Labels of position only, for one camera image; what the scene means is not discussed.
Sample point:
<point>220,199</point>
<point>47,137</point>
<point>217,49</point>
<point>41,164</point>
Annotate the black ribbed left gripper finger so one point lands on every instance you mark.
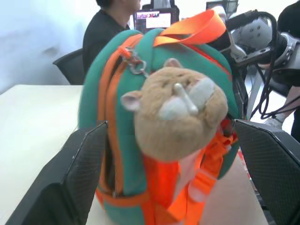
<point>241,18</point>
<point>222,42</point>

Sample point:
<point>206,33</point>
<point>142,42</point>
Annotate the tan plush hamster toy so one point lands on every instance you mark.
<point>178,131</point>

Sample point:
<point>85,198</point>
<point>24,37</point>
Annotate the orange and teal backpack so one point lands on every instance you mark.
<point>131,112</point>

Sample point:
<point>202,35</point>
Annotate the seated person in black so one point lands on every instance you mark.
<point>103,35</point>

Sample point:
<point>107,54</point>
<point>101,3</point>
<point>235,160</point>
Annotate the computer monitor with bright screen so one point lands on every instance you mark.
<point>157,20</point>

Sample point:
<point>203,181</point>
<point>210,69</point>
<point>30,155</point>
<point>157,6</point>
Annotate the dark computer monitor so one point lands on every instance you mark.
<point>218,5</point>

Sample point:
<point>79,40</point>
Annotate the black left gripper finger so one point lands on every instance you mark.
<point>70,178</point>
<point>272,164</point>

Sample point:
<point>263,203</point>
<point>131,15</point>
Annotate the grey metal strut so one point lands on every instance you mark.
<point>255,91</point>

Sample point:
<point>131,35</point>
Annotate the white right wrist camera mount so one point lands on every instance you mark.
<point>254,31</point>

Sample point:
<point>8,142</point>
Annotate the black office chair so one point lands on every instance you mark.
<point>70,65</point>

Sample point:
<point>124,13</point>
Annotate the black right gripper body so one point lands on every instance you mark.
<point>253,56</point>

